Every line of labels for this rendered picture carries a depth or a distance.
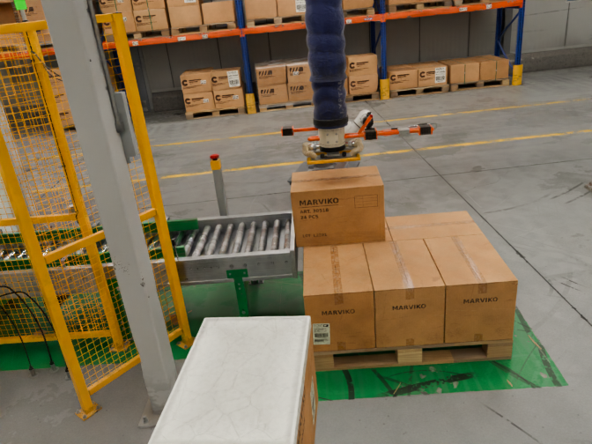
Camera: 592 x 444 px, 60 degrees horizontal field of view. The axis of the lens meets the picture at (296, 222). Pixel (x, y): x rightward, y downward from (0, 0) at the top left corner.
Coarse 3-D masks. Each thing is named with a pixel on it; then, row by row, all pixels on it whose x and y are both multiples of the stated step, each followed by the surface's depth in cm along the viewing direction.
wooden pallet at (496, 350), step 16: (320, 352) 305; (336, 352) 305; (352, 352) 305; (400, 352) 304; (416, 352) 304; (432, 352) 313; (448, 352) 312; (464, 352) 311; (480, 352) 309; (496, 352) 303; (320, 368) 310; (336, 368) 310; (352, 368) 310
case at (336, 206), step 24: (360, 168) 359; (312, 192) 329; (336, 192) 328; (360, 192) 328; (312, 216) 335; (336, 216) 335; (360, 216) 335; (384, 216) 334; (312, 240) 343; (336, 240) 342; (360, 240) 342
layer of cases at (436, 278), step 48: (384, 240) 342; (432, 240) 335; (480, 240) 329; (336, 288) 293; (384, 288) 288; (432, 288) 286; (480, 288) 285; (336, 336) 300; (384, 336) 300; (432, 336) 299; (480, 336) 299
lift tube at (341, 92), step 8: (344, 80) 316; (312, 88) 320; (320, 88) 313; (328, 88) 311; (336, 88) 313; (344, 88) 320; (320, 96) 315; (328, 96) 313; (336, 96) 314; (344, 96) 318; (320, 104) 318; (328, 104) 315; (336, 104) 316; (344, 104) 322; (320, 112) 319; (328, 112) 317; (336, 112) 317; (344, 112) 321; (320, 128) 323; (328, 128) 321; (336, 128) 321
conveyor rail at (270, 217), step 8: (224, 216) 394; (232, 216) 393; (240, 216) 391; (248, 216) 390; (256, 216) 390; (264, 216) 389; (272, 216) 389; (280, 216) 389; (288, 216) 389; (200, 224) 393; (208, 224) 393; (216, 224) 393; (224, 224) 393; (248, 224) 392; (272, 224) 392; (280, 224) 392; (176, 232) 396; (200, 232) 396; (64, 240) 401
